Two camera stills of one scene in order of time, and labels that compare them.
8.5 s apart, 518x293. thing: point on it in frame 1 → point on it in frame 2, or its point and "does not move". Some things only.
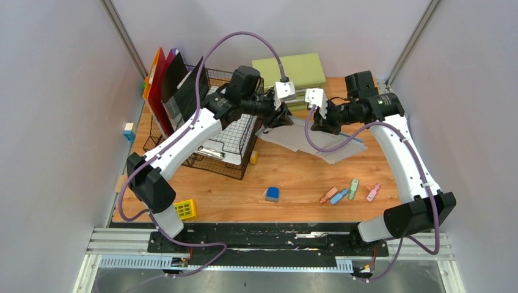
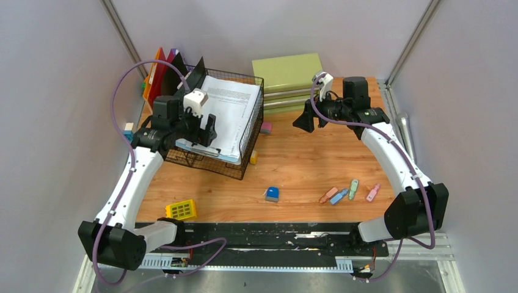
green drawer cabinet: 305,71 does not move
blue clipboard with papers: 292,137 → 231,104
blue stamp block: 272,194 does not move
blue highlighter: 336,198 does not move
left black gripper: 279,118 → 203,137
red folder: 154,97 does not move
